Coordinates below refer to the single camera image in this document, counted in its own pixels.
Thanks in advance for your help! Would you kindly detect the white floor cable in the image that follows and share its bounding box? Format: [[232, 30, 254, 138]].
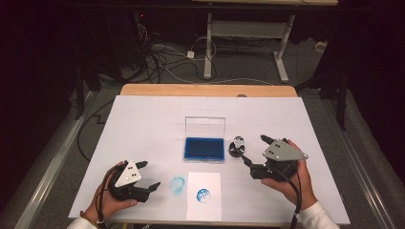
[[159, 44, 275, 86]]

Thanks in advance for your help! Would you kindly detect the blue ink pad clear case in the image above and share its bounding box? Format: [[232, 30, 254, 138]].
[[183, 115, 227, 163]]

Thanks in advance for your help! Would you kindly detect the tangle of black floor cables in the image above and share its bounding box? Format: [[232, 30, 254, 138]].
[[137, 22, 218, 85]]

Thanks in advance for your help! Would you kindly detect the black stamp with clear knob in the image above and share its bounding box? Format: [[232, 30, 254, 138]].
[[228, 135, 246, 158]]

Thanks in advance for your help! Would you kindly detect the thin black floor cable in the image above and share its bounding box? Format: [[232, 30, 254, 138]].
[[77, 99, 116, 161]]

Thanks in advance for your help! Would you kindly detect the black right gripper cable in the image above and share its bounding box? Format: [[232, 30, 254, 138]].
[[268, 163, 304, 229]]

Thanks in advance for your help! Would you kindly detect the person's left hand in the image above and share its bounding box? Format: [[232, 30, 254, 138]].
[[83, 160, 139, 223]]

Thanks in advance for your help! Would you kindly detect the black metal stand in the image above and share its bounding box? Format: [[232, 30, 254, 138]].
[[295, 63, 350, 132]]

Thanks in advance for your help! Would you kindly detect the grey metal floor rail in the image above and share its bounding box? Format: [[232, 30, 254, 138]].
[[12, 90, 96, 229], [321, 98, 395, 229]]

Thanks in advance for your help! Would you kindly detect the white floor box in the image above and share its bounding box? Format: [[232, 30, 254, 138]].
[[314, 40, 329, 53]]

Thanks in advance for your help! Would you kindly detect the person's right hand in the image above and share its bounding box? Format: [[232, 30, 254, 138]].
[[261, 138, 318, 211]]

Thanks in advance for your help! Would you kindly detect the white paper sheet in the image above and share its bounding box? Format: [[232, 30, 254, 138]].
[[185, 171, 223, 222]]

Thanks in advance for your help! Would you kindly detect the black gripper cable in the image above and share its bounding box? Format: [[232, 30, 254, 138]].
[[95, 165, 120, 229], [268, 163, 304, 229]]

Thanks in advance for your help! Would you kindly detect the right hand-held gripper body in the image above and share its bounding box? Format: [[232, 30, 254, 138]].
[[249, 137, 309, 182]]

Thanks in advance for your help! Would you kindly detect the white-framed desk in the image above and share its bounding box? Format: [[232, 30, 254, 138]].
[[190, 0, 339, 84]]

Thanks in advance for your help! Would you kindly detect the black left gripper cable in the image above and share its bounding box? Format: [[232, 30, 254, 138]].
[[95, 165, 120, 229]]

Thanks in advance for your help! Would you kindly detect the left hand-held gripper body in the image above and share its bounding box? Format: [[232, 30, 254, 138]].
[[108, 159, 151, 203]]

